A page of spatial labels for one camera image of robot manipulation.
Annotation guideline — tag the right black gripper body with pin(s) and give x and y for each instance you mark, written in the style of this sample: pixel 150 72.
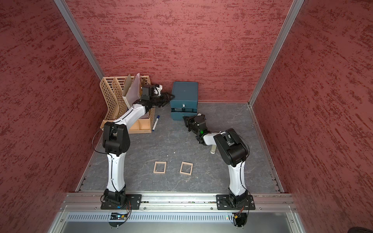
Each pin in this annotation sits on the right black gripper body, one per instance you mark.
pixel 193 122

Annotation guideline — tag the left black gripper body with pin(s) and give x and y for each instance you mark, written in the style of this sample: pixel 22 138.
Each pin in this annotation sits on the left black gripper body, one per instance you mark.
pixel 158 100

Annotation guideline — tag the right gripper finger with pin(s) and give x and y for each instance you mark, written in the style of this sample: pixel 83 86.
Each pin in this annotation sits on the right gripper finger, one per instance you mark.
pixel 189 127
pixel 186 119

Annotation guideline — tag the teal bottom drawer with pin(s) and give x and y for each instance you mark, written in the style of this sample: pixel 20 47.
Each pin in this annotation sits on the teal bottom drawer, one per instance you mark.
pixel 180 112

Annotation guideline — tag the teal drawer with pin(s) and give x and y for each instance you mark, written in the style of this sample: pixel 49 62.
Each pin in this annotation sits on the teal drawer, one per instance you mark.
pixel 181 104
pixel 180 112

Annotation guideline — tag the pink brooch box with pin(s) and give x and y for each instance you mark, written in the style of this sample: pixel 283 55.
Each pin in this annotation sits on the pink brooch box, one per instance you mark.
pixel 186 168
pixel 159 167

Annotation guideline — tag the teal top drawer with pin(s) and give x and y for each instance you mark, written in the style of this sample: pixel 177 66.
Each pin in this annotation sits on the teal top drawer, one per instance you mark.
pixel 181 104

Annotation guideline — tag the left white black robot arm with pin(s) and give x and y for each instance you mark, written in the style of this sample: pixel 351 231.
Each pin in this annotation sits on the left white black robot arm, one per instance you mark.
pixel 116 142

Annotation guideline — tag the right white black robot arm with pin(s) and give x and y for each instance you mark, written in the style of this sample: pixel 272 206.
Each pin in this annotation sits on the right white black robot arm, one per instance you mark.
pixel 233 150

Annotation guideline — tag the teal drawer cabinet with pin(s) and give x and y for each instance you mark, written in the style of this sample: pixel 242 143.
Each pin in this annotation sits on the teal drawer cabinet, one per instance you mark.
pixel 187 91

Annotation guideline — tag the blue white marker pen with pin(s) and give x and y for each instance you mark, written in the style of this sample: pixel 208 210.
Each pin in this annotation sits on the blue white marker pen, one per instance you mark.
pixel 155 123

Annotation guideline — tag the pink folder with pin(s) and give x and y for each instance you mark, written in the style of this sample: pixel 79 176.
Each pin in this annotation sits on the pink folder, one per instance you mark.
pixel 134 93

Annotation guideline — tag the brown cardboard divider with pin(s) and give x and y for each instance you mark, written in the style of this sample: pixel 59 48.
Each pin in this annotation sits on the brown cardboard divider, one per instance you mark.
pixel 127 84

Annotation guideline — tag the tan plastic file organizer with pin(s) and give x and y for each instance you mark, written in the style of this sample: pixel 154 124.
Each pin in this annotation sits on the tan plastic file organizer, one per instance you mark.
pixel 112 88

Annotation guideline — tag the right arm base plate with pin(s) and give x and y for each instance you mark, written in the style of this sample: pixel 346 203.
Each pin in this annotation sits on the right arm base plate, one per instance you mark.
pixel 223 202

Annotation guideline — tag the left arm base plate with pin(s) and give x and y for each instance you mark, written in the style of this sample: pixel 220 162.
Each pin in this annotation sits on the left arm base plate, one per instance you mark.
pixel 131 201

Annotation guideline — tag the aluminium mounting rail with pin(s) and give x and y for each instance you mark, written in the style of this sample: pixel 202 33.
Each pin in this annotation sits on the aluminium mounting rail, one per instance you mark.
pixel 178 202

